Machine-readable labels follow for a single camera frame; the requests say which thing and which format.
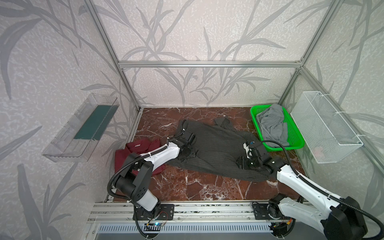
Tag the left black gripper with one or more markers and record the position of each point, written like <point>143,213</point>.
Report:
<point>188,144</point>

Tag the dark grey striped shirt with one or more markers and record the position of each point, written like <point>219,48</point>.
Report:
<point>216,149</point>

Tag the green plastic basket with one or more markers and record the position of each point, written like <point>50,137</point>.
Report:
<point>295,138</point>

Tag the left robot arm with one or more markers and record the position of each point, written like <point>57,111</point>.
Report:
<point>131,182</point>

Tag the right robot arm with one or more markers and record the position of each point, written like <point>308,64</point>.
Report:
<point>333,216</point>

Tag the light grey shirt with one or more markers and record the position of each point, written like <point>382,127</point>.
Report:
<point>272,126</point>

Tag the maroon folded shirt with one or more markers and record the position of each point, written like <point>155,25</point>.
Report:
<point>139,147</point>

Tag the white wire wall basket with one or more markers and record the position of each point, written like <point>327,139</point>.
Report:
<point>326,132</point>

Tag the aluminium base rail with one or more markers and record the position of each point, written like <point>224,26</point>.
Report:
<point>215,211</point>

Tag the aluminium cage frame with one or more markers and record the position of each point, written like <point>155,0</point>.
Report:
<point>299,66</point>

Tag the clear plastic wall bin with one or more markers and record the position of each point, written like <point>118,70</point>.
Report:
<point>79,137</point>

